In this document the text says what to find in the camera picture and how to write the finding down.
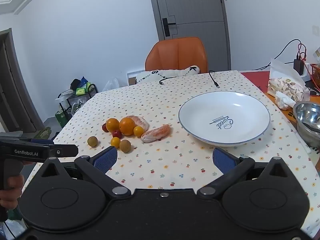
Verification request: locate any white black-stitched cushion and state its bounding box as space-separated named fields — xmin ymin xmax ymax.
xmin=136 ymin=65 xmax=200 ymax=84

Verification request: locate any large orange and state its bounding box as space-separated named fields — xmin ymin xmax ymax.
xmin=119 ymin=117 xmax=136 ymax=136
xmin=105 ymin=118 xmax=119 ymax=133

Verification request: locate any red table mat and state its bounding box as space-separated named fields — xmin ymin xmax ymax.
xmin=242 ymin=71 xmax=273 ymax=99

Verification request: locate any clear plastic bag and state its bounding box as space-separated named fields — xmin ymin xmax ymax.
xmin=103 ymin=77 xmax=120 ymax=92

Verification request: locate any black usb cable left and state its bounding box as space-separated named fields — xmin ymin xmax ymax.
xmin=158 ymin=76 xmax=179 ymax=86

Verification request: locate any person's left hand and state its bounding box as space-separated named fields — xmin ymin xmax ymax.
xmin=0 ymin=174 xmax=24 ymax=210

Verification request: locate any nougat candy bag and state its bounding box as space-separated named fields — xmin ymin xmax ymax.
xmin=267 ymin=59 xmax=310 ymax=110

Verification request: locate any long pomelo segment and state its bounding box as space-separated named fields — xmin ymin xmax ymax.
xmin=127 ymin=115 xmax=149 ymax=132

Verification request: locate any black usb cable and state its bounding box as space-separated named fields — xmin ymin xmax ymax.
xmin=158 ymin=76 xmax=179 ymax=86
xmin=208 ymin=70 xmax=221 ymax=89

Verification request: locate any white framed board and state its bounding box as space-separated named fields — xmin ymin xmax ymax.
xmin=126 ymin=70 xmax=144 ymax=86

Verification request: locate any black usb cable right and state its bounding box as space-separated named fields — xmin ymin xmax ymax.
xmin=208 ymin=70 xmax=221 ymax=89

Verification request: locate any grey door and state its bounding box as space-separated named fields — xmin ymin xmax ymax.
xmin=151 ymin=0 xmax=231 ymax=72

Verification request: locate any brown longan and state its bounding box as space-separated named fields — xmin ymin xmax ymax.
xmin=87 ymin=136 xmax=98 ymax=148
xmin=119 ymin=140 xmax=131 ymax=153

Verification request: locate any black charger block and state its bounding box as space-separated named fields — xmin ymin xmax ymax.
xmin=293 ymin=59 xmax=304 ymax=76

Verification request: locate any small yellow kumquat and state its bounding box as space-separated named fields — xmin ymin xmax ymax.
xmin=133 ymin=126 xmax=145 ymax=138
xmin=110 ymin=137 xmax=121 ymax=149

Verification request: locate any black door handle lock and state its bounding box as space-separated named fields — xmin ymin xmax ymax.
xmin=162 ymin=18 xmax=176 ymax=37

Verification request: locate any white plate with blue rim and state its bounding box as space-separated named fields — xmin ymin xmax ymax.
xmin=178 ymin=91 xmax=271 ymax=147

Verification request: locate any stainless steel bowl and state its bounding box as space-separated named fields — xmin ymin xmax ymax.
xmin=293 ymin=101 xmax=320 ymax=148

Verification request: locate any floral cream tablecloth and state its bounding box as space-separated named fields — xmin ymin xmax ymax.
xmin=54 ymin=70 xmax=319 ymax=236

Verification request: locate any black power cable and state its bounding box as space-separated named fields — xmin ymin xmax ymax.
xmin=252 ymin=38 xmax=301 ymax=71

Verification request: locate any short pomelo segment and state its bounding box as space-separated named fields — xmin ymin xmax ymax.
xmin=140 ymin=124 xmax=171 ymax=143

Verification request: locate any orange leather chair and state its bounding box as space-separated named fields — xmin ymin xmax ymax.
xmin=145 ymin=37 xmax=208 ymax=74

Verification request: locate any black metal shelf rack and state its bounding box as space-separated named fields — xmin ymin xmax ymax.
xmin=55 ymin=83 xmax=98 ymax=121

